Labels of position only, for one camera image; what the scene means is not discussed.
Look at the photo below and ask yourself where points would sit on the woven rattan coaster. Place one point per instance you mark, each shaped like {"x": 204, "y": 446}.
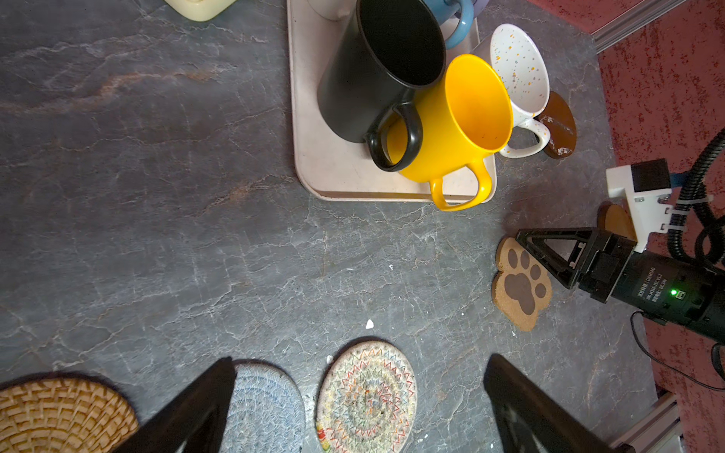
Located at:
{"x": 64, "y": 414}

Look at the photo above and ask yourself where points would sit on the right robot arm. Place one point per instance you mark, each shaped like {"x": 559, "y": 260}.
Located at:
{"x": 714, "y": 332}

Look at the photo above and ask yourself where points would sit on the yellow mug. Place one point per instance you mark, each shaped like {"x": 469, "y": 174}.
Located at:
{"x": 466, "y": 117}

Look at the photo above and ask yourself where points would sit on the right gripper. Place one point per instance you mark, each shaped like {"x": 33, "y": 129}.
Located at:
{"x": 662, "y": 287}

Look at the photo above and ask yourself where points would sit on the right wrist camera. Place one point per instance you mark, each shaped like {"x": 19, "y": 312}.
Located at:
{"x": 646, "y": 186}

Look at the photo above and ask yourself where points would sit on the paw shaped cork coaster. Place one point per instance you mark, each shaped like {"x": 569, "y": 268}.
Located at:
{"x": 522, "y": 287}

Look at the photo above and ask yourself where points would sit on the multicolour woven coaster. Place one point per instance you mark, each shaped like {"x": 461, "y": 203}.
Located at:
{"x": 367, "y": 401}

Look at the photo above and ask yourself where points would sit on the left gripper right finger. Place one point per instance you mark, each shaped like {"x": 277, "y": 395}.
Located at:
{"x": 528, "y": 419}

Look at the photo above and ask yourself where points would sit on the lilac mug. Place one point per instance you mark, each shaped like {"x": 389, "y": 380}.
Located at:
{"x": 479, "y": 6}

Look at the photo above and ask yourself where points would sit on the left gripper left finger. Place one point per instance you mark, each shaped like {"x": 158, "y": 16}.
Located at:
{"x": 195, "y": 420}

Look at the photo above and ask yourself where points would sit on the grey knitted coaster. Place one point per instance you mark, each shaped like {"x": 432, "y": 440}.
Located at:
{"x": 266, "y": 411}

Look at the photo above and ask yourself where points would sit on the yellow calculator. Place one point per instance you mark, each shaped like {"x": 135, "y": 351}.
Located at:
{"x": 199, "y": 10}

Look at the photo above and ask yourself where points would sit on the brown round coaster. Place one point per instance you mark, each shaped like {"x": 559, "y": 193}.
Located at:
{"x": 614, "y": 218}

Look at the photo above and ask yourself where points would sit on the dark brown glossy coaster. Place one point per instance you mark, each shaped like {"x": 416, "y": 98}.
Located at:
{"x": 558, "y": 118}

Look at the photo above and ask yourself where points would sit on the black mug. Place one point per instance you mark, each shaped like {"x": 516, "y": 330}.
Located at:
{"x": 389, "y": 51}

